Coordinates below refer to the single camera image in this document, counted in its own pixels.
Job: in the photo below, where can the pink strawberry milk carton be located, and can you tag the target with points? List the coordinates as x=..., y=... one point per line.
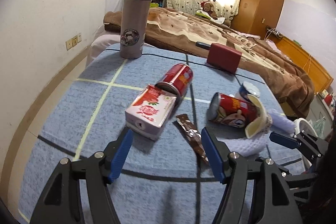
x=149, y=112

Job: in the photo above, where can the wooden wardrobe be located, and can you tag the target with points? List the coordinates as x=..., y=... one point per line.
x=257, y=16

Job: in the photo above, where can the red soda can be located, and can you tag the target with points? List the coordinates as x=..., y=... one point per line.
x=176, y=81

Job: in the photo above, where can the teddy bear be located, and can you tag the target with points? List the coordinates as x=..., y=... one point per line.
x=208, y=7

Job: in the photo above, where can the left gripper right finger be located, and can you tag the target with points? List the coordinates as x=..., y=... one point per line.
x=233, y=170

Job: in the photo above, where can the black remote control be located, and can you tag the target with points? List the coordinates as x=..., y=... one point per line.
x=203, y=45

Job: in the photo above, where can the lavender foam net sleeve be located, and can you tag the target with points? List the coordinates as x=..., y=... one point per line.
x=280, y=121

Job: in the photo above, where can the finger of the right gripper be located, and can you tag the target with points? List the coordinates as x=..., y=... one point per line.
x=283, y=140
x=310, y=146

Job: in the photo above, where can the white trash bin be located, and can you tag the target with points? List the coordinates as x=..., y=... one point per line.
x=302, y=124

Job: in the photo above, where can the dark red box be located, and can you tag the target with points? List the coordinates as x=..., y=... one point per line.
x=224, y=57

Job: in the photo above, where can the brown bed blanket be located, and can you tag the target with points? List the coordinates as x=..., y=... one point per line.
x=177, y=31

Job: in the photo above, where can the patterned paper cup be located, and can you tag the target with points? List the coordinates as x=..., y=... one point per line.
x=263, y=121

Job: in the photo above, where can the white yogurt cup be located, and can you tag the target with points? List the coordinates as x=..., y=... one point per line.
x=245, y=89

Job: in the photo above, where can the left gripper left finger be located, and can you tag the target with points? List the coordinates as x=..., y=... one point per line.
x=60, y=200

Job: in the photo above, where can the red cup on cabinet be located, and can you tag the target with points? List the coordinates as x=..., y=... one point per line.
x=328, y=99

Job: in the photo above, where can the grey thermos bottle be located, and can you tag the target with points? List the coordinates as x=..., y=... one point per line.
x=133, y=27

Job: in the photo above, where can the red cartoon can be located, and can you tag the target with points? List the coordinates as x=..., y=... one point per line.
x=230, y=111

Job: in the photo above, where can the cluttered wooden shelf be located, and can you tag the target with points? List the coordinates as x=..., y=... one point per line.
x=158, y=3

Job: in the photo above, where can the brown snack wrapper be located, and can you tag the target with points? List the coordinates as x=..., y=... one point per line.
x=192, y=136

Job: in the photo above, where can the blue patterned tablecloth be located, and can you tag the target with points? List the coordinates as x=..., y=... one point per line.
x=162, y=180

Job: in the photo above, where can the wall socket plate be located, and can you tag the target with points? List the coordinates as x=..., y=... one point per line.
x=70, y=43

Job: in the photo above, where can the hanging plastic bag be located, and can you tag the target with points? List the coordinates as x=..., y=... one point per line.
x=319, y=127

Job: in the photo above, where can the wooden headboard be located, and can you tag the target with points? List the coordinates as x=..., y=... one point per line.
x=318, y=74

